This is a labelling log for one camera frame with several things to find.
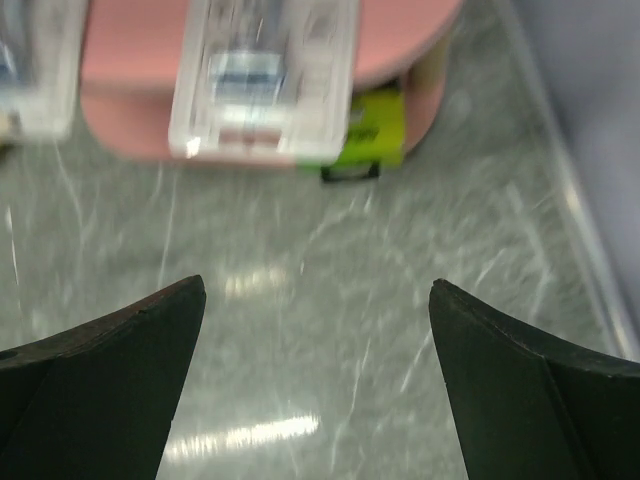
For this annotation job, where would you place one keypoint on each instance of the blue razor blister pack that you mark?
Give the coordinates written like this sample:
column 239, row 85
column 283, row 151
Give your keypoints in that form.
column 41, row 46
column 265, row 81

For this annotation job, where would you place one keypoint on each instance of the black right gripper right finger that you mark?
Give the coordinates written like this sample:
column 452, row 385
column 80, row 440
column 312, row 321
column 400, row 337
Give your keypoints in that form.
column 527, row 404

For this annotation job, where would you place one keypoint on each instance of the pink three-tier shelf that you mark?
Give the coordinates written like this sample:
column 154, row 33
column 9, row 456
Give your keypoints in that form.
column 132, row 51

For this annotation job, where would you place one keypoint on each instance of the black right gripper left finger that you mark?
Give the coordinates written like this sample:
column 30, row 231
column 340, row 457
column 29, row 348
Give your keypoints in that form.
column 97, row 401

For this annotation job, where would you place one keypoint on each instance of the black green razor box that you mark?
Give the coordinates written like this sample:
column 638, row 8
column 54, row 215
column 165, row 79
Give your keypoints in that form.
column 375, row 137

